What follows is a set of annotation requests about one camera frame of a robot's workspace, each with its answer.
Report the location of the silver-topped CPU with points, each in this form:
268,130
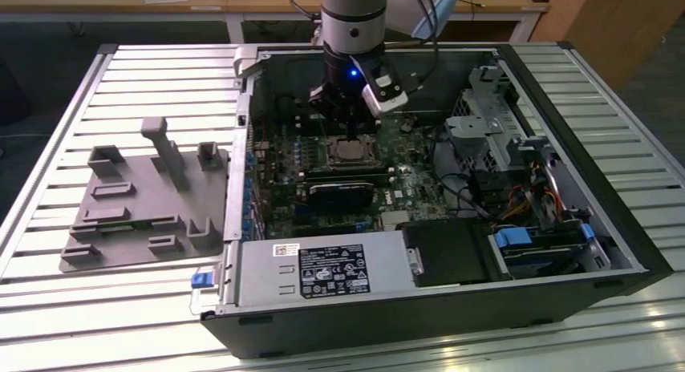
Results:
346,150

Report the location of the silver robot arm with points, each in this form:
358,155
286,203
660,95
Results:
353,11

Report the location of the CPU socket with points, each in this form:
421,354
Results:
342,163

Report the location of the black RAM slot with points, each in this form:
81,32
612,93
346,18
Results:
345,172
347,180

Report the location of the round coin cell battery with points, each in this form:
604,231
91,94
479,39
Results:
406,127

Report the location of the black graphics card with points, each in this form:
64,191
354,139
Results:
342,193

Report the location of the grey metal drive cage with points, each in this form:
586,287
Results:
481,127

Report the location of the green motherboard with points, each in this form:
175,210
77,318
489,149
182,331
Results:
422,183

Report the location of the small silver heatsink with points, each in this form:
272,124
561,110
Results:
395,219

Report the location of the black drive bay box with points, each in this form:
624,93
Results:
443,251

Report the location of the grey parts rack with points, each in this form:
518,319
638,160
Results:
139,195

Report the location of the hard disk in blue carrier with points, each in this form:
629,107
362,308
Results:
513,237

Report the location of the silver power supply unit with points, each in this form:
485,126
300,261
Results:
256,276

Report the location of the wooden desk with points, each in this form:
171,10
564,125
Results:
80,5

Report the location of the wooden cabinet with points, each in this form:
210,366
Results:
616,27

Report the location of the blue plastic latch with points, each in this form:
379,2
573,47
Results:
586,232
200,279

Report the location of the black PC case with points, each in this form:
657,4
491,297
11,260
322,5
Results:
374,332

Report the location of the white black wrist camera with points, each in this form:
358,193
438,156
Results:
385,91

